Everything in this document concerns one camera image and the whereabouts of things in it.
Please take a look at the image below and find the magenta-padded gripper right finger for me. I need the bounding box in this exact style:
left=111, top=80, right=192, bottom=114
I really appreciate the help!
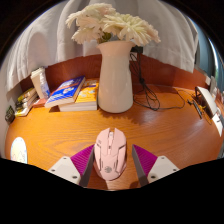
left=131, top=143, right=180, bottom=188

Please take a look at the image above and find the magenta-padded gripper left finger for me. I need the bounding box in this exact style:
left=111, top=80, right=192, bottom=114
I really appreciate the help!
left=48, top=143, right=96, bottom=188

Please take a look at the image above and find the pink computer mouse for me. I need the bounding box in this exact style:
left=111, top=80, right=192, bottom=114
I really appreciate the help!
left=93, top=127, right=128, bottom=182

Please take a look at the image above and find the round cartoon-print mouse pad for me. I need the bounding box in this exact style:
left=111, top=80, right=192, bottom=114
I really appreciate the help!
left=9, top=136, right=29, bottom=165

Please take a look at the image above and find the red-brown flat book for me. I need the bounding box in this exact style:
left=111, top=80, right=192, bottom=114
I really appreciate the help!
left=32, top=97, right=48, bottom=108

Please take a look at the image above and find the white card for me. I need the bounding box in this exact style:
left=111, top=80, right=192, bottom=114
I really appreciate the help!
left=212, top=111, right=224, bottom=138

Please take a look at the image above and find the white yellow book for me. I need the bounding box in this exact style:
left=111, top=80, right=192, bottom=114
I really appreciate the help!
left=14, top=104, right=35, bottom=118

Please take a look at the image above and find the yellow orange book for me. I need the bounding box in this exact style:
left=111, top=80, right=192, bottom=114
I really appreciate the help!
left=58, top=79, right=100, bottom=112

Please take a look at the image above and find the white flat device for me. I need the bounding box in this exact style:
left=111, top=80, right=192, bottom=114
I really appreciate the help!
left=194, top=85, right=219, bottom=118

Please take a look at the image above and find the beige travel tumbler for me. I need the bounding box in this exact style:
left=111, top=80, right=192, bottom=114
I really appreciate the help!
left=30, top=66, right=47, bottom=100

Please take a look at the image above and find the white ceramic vase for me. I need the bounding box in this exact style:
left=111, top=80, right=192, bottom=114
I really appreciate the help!
left=96, top=40, right=137, bottom=114

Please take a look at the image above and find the white curtain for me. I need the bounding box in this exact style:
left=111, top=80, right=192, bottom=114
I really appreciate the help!
left=3, top=0, right=201, bottom=93

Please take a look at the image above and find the white flower bouquet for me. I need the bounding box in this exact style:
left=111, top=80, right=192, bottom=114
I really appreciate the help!
left=65, top=2, right=162, bottom=47

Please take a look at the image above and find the black cable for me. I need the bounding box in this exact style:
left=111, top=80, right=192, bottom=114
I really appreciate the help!
left=129, top=49, right=186, bottom=112

